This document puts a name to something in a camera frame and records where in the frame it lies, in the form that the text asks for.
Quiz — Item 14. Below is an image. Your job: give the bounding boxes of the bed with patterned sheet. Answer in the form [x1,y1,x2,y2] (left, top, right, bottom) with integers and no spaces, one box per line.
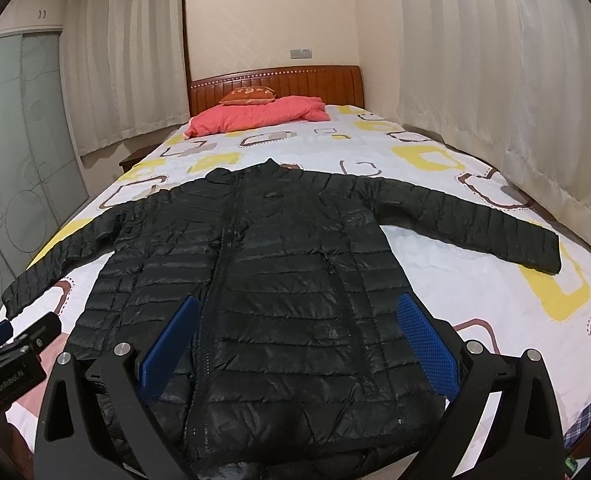
[0,102,591,461]

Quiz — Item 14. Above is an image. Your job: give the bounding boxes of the wooden headboard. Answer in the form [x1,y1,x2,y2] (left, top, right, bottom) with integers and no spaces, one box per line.
[189,65,365,117]

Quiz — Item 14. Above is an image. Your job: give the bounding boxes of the black puffer jacket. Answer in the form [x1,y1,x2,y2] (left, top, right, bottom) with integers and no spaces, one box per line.
[1,157,563,480]

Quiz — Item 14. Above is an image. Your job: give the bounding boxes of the dark wooden nightstand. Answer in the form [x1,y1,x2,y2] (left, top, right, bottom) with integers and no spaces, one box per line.
[119,145,158,173]

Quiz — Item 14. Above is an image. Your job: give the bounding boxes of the orange patterned pillow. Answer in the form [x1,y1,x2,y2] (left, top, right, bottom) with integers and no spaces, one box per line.
[218,86,276,107]

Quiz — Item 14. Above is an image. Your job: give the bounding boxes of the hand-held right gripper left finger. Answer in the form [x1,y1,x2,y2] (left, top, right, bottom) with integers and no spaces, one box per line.
[34,294,201,480]

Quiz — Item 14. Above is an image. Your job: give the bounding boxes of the cream curtain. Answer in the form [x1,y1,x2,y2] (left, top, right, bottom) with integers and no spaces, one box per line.
[60,0,191,156]
[395,0,591,301]

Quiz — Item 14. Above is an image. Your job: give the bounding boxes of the coral pink quilt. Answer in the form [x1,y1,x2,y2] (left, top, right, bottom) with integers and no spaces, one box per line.
[184,95,331,138]

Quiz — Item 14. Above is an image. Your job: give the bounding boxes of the blue plaid cloth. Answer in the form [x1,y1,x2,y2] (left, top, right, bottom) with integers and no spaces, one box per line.
[563,400,591,448]

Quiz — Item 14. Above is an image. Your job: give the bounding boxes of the white overhead cabinet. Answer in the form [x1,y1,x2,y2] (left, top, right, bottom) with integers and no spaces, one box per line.
[0,5,63,37]

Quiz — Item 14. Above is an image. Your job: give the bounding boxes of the frosted glass wardrobe door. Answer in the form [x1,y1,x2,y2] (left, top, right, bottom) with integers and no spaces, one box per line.
[0,27,91,321]

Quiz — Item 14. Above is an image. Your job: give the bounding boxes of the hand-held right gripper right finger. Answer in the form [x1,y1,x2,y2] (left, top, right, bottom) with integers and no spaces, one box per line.
[397,292,566,480]

